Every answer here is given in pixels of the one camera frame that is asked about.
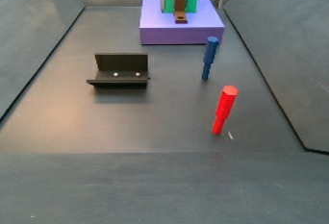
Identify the green block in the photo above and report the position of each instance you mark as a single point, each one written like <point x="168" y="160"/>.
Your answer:
<point x="190" y="6"/>

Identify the brown upright board with hole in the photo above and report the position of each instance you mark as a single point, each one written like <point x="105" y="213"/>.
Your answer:
<point x="179" y="12"/>

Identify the black angled bracket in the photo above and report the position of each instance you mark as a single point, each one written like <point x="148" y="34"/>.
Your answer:
<point x="120" y="70"/>

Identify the purple base block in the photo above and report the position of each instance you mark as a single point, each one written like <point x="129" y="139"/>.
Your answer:
<point x="159" y="30"/>

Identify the red hexagonal peg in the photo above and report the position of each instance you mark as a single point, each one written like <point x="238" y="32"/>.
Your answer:
<point x="223" y="108"/>

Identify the blue hexagonal peg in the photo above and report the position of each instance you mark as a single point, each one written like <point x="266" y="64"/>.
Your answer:
<point x="208" y="57"/>

